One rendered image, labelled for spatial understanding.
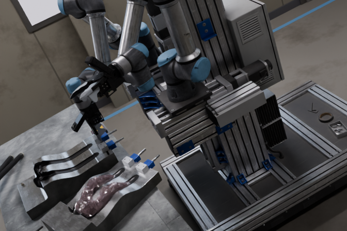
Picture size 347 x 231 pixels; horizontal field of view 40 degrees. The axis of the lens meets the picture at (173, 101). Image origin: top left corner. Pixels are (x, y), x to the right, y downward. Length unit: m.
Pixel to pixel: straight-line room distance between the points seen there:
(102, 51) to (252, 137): 1.03
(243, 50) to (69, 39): 2.28
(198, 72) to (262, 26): 0.55
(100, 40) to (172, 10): 0.51
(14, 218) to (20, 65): 2.16
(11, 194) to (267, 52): 1.56
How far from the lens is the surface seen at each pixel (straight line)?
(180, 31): 2.01
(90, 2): 2.34
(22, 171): 2.83
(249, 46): 2.48
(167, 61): 2.16
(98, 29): 2.34
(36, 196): 2.47
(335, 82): 3.92
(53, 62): 4.47
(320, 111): 3.31
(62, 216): 2.17
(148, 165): 2.24
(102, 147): 2.42
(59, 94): 4.59
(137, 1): 2.01
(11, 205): 2.64
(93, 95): 1.74
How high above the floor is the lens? 2.21
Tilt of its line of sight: 31 degrees down
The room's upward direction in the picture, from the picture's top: 23 degrees counter-clockwise
